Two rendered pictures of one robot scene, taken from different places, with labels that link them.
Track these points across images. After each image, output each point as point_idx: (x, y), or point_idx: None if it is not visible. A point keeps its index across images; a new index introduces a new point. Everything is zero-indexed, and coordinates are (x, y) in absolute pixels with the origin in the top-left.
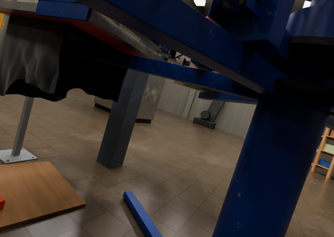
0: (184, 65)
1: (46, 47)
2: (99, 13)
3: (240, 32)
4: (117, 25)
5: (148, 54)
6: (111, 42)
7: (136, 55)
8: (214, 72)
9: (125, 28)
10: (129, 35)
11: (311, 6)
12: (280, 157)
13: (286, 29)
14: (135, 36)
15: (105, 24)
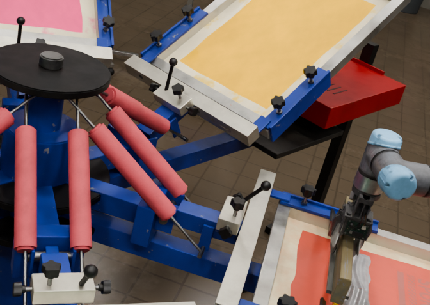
0: (171, 235)
1: None
2: (278, 203)
3: None
4: (274, 218)
5: (258, 275)
6: (313, 266)
7: (295, 300)
8: (128, 221)
9: (336, 258)
10: (270, 233)
11: (71, 117)
12: None
13: (95, 145)
14: (334, 280)
15: (274, 215)
